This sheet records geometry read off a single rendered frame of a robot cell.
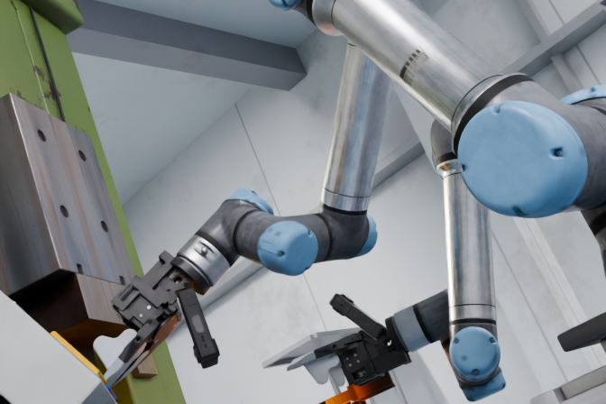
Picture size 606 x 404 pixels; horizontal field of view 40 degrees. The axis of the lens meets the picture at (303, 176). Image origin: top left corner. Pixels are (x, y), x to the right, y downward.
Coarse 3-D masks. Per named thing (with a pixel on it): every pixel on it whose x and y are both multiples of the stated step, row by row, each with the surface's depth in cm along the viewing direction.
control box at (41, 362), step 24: (0, 312) 94; (24, 312) 95; (0, 336) 93; (24, 336) 93; (48, 336) 94; (0, 360) 92; (24, 360) 92; (48, 360) 92; (72, 360) 93; (0, 384) 91; (24, 384) 91; (48, 384) 91; (72, 384) 92; (96, 384) 92
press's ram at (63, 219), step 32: (0, 128) 169; (32, 128) 172; (64, 128) 186; (0, 160) 167; (32, 160) 166; (64, 160) 179; (96, 160) 195; (0, 192) 165; (32, 192) 163; (64, 192) 172; (96, 192) 186; (0, 224) 163; (32, 224) 161; (64, 224) 166; (96, 224) 179; (0, 256) 161; (32, 256) 159; (64, 256) 160; (96, 256) 172; (128, 256) 186; (0, 288) 159; (32, 288) 160
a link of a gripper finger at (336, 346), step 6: (336, 342) 148; (342, 342) 148; (348, 342) 149; (318, 348) 148; (324, 348) 147; (330, 348) 147; (336, 348) 147; (342, 348) 148; (318, 354) 147; (324, 354) 148
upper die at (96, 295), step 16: (48, 288) 162; (64, 288) 161; (80, 288) 160; (96, 288) 166; (112, 288) 172; (128, 288) 178; (32, 304) 162; (48, 304) 161; (64, 304) 160; (80, 304) 159; (96, 304) 162; (112, 304) 168; (48, 320) 160; (64, 320) 159; (80, 320) 158; (96, 320) 160; (112, 320) 165; (64, 336) 161; (80, 336) 165; (96, 336) 169; (112, 336) 173
